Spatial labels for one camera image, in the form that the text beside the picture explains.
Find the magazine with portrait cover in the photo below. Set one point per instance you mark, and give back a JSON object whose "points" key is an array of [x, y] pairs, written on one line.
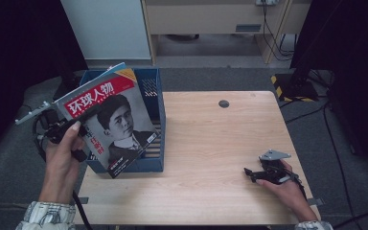
{"points": [[118, 127]]}

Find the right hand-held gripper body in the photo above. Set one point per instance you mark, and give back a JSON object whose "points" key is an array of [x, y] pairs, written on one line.
{"points": [[276, 172]]}

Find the white cabinet panel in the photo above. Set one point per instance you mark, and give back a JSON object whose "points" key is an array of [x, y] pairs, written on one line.
{"points": [[108, 28]]}

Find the dark curtain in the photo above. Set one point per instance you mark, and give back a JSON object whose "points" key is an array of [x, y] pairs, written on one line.
{"points": [[19, 64], [354, 48]]}

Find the beige wooden desk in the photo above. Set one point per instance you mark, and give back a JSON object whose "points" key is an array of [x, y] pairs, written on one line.
{"points": [[204, 16]]}

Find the blue plastic file rack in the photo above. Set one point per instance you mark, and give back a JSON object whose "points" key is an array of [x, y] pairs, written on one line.
{"points": [[153, 164]]}

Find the white power strip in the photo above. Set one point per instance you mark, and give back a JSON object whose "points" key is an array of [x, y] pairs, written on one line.
{"points": [[266, 2]]}

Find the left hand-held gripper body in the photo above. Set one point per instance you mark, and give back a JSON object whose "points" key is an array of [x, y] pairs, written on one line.
{"points": [[51, 126]]}

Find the stand base with hazard tape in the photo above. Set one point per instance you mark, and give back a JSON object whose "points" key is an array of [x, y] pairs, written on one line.
{"points": [[295, 89], [65, 89]]}

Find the grey table grommet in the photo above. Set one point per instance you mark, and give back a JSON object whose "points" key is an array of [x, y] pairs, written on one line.
{"points": [[223, 103]]}

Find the grey tape strip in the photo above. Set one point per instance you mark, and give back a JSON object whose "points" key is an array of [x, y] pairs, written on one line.
{"points": [[316, 202], [83, 200]]}

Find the person's left hand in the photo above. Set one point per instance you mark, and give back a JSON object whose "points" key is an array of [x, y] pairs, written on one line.
{"points": [[60, 169]]}

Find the person's right hand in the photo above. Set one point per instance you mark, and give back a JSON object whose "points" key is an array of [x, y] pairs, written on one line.
{"points": [[289, 195]]}

